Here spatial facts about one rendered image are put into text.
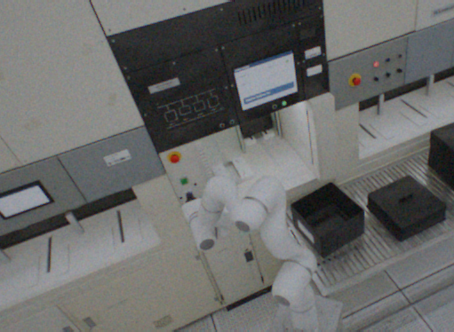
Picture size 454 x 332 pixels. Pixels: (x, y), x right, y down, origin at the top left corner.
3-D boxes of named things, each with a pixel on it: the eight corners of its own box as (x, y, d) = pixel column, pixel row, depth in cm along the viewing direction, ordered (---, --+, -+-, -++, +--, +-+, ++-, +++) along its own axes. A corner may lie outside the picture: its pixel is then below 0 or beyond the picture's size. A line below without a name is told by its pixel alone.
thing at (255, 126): (242, 144, 259) (232, 103, 239) (233, 129, 274) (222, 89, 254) (276, 131, 264) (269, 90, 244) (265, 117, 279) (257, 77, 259)
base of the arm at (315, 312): (319, 350, 166) (315, 328, 154) (276, 335, 173) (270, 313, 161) (331, 308, 179) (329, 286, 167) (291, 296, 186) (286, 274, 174)
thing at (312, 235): (292, 225, 218) (289, 204, 207) (332, 202, 227) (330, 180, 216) (322, 259, 199) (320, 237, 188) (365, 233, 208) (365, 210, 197)
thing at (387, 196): (400, 242, 200) (401, 225, 191) (365, 206, 221) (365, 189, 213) (447, 218, 207) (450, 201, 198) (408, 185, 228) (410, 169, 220)
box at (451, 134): (457, 193, 218) (464, 159, 202) (425, 163, 240) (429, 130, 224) (502, 177, 222) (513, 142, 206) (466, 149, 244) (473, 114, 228)
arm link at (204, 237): (211, 214, 170) (190, 217, 166) (219, 234, 160) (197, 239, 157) (210, 228, 175) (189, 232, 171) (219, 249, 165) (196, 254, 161)
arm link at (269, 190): (282, 291, 156) (298, 259, 166) (308, 298, 149) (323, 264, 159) (231, 199, 129) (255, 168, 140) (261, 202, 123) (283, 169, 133)
